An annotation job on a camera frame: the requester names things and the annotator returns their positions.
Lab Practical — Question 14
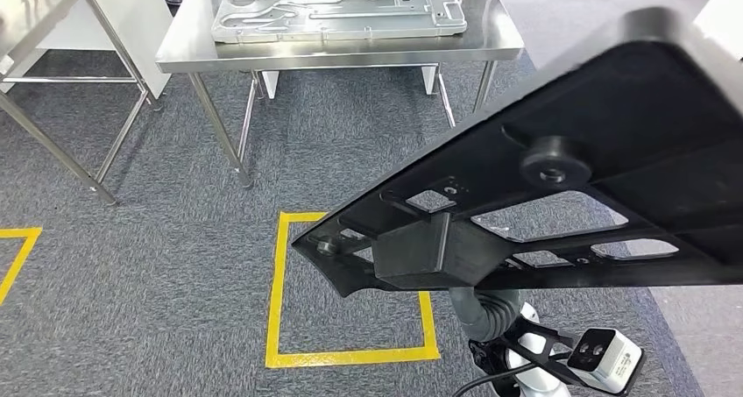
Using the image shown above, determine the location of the black plastic plate frame part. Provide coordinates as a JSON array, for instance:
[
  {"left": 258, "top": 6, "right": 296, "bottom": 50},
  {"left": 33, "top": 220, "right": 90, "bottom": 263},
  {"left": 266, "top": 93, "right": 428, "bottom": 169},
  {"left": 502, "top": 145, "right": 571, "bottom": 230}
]
[{"left": 292, "top": 8, "right": 743, "bottom": 298}]

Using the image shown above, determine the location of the steel workbench table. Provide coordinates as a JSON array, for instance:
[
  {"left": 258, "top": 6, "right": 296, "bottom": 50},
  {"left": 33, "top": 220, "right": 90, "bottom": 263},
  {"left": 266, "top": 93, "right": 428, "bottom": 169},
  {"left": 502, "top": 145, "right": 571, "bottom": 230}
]
[{"left": 155, "top": 0, "right": 526, "bottom": 189}]

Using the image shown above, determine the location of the machined aluminium fixture plate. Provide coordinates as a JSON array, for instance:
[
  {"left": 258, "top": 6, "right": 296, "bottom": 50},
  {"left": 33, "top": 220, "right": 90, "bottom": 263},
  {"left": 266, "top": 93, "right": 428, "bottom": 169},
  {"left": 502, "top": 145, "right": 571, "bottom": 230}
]
[{"left": 210, "top": 0, "right": 469, "bottom": 45}]

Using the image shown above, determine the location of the white partition panel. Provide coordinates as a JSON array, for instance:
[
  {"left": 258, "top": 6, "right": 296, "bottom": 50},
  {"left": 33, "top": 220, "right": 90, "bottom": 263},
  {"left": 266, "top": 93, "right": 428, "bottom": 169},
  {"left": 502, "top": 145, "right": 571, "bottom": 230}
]
[
  {"left": 32, "top": 0, "right": 173, "bottom": 101},
  {"left": 693, "top": 0, "right": 743, "bottom": 63}
]

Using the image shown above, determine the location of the yellow floor tape square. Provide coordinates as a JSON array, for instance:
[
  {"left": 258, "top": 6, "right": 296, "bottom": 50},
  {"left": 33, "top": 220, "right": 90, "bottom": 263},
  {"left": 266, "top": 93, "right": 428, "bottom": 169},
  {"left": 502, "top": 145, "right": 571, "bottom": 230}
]
[{"left": 0, "top": 227, "right": 44, "bottom": 307}]

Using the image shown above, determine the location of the steel side table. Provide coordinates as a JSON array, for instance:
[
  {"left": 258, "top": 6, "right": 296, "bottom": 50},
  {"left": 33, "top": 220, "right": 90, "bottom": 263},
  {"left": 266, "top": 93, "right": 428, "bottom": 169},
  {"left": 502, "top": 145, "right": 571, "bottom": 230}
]
[{"left": 0, "top": 0, "right": 165, "bottom": 207}]

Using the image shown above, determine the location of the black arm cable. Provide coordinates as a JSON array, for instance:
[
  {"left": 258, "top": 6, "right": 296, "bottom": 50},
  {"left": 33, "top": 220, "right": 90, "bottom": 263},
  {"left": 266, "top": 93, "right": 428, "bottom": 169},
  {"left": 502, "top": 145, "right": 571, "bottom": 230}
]
[{"left": 452, "top": 353, "right": 573, "bottom": 397}]

